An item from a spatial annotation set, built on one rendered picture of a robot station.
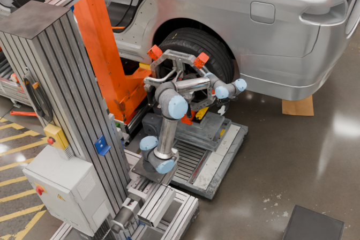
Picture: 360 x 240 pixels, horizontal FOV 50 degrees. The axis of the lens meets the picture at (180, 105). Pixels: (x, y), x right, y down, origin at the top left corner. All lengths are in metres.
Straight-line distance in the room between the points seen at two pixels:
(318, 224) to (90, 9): 2.10
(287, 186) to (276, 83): 0.95
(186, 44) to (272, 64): 0.64
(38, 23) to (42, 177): 0.86
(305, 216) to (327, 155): 0.94
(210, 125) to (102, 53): 1.27
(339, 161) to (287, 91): 0.98
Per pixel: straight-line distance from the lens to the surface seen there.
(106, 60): 2.91
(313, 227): 2.89
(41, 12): 1.85
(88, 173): 2.16
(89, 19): 2.73
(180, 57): 2.88
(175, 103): 2.06
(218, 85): 2.37
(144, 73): 3.50
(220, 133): 3.55
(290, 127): 3.87
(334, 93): 4.28
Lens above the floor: 2.85
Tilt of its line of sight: 44 degrees down
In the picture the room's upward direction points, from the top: 9 degrees counter-clockwise
